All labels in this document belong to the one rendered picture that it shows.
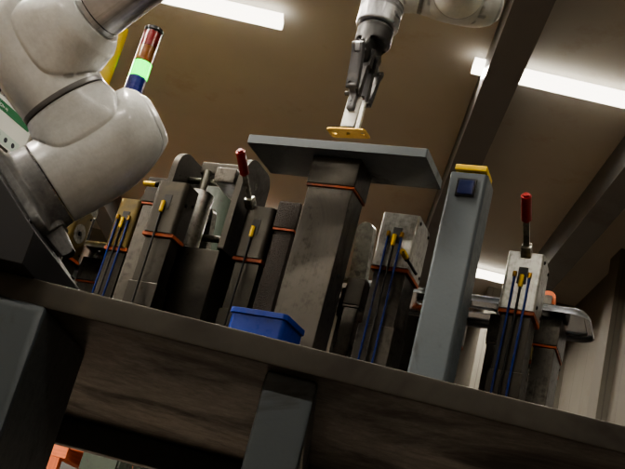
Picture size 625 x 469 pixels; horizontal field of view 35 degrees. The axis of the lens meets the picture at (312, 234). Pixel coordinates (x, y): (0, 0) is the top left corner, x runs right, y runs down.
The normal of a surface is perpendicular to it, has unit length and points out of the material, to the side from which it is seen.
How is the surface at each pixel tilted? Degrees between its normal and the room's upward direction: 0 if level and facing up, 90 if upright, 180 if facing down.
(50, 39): 125
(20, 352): 90
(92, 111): 91
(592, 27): 180
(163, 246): 90
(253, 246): 90
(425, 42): 180
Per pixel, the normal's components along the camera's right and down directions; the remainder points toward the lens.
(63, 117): 0.04, -0.08
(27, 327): 0.02, -0.33
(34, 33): -0.20, 0.12
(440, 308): -0.31, -0.40
